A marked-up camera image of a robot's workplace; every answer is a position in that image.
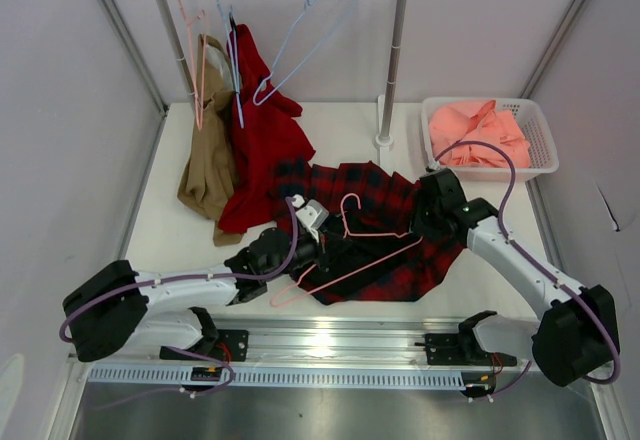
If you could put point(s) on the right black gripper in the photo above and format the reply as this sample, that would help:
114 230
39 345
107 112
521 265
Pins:
420 227

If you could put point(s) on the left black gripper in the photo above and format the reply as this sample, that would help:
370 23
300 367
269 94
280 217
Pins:
318 255

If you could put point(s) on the pink hanger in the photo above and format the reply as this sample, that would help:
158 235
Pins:
196 65
348 234

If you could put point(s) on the red plaid skirt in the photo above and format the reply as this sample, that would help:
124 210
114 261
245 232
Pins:
387 203

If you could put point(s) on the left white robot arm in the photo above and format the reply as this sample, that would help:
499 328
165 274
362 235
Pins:
118 287

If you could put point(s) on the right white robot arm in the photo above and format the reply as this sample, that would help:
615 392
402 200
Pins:
575 331

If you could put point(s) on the left blue hanger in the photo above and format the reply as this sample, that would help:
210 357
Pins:
226 14

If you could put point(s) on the blue hanger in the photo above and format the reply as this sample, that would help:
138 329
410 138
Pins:
226 14
309 32

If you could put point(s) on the right blue hanger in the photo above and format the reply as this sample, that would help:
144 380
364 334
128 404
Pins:
309 32

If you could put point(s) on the tan hanging garment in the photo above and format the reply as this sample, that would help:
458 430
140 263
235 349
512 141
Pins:
210 176

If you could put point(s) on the pink garment in basket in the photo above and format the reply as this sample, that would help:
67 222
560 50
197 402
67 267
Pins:
456 129

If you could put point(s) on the red hanging garment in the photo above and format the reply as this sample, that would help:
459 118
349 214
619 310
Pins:
261 137

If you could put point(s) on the white plastic basket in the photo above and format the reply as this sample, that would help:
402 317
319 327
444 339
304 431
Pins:
532 122

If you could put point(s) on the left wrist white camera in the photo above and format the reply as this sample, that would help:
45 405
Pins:
310 214

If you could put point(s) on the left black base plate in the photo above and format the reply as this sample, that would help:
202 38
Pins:
231 345

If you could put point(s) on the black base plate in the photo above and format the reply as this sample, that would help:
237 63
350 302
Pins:
460 349
231 345

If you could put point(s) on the aluminium mounting rail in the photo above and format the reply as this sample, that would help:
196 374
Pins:
320 345

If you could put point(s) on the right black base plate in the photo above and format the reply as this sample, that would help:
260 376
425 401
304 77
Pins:
460 349

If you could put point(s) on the white slotted cable duct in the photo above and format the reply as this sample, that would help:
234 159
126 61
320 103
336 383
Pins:
303 378

